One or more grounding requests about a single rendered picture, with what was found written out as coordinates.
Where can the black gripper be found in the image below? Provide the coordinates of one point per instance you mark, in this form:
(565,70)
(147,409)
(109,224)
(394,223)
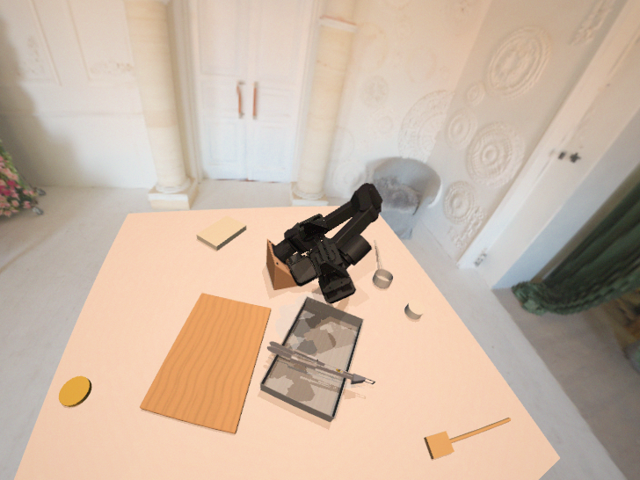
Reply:
(336,283)

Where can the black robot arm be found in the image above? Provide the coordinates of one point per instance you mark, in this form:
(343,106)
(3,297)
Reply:
(363,208)

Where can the dark grey rectangular tin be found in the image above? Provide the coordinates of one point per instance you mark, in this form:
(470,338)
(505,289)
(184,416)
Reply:
(326,333)

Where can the orange flat round disc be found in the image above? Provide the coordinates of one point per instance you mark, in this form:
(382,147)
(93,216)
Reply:
(75,391)

